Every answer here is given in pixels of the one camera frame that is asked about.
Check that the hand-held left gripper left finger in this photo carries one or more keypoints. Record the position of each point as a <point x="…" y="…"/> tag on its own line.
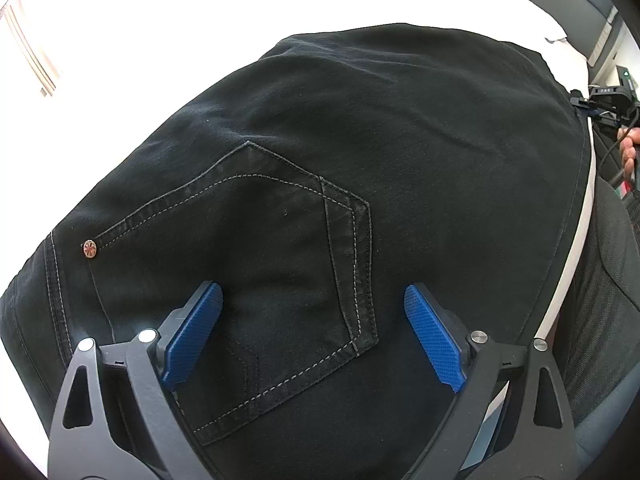
<point x="192" y="332"/>

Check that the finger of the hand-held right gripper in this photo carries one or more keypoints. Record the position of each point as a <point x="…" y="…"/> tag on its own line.
<point x="590" y="109"/>

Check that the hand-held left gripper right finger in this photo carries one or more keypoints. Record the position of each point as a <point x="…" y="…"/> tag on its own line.
<point x="435" y="337"/>

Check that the black denim pants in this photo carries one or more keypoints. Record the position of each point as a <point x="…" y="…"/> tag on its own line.
<point x="350" y="160"/>

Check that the person's right hand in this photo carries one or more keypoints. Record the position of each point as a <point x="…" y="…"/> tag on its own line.
<point x="630" y="152"/>

